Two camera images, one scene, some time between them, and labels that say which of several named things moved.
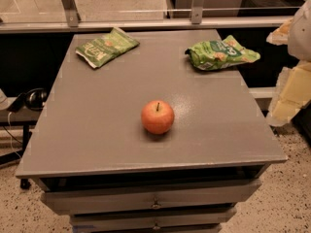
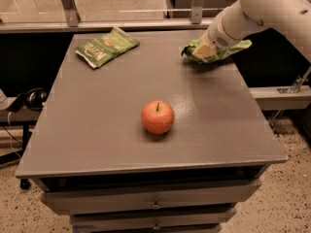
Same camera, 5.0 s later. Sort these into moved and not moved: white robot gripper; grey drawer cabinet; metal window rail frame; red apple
Moved: white robot gripper
Not moved: grey drawer cabinet; metal window rail frame; red apple
